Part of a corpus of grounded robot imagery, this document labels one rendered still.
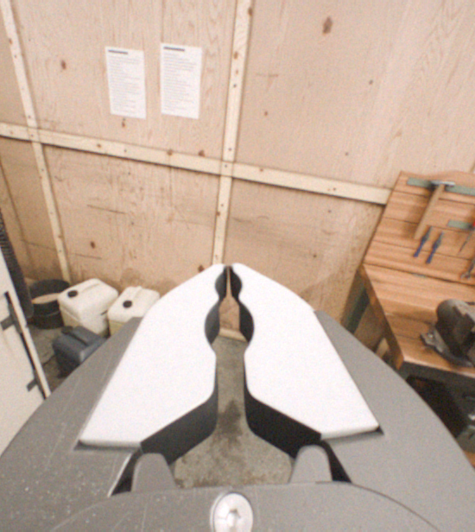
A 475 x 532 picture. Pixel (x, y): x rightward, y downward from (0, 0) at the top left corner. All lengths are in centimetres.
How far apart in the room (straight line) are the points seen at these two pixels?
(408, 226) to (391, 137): 45
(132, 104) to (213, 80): 47
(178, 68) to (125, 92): 33
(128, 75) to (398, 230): 162
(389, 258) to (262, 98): 107
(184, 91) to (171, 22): 27
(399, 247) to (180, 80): 143
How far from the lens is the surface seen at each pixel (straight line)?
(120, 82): 181
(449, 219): 169
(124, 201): 193
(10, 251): 110
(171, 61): 168
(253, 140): 155
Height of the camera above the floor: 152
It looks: 29 degrees down
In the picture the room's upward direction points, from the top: 9 degrees clockwise
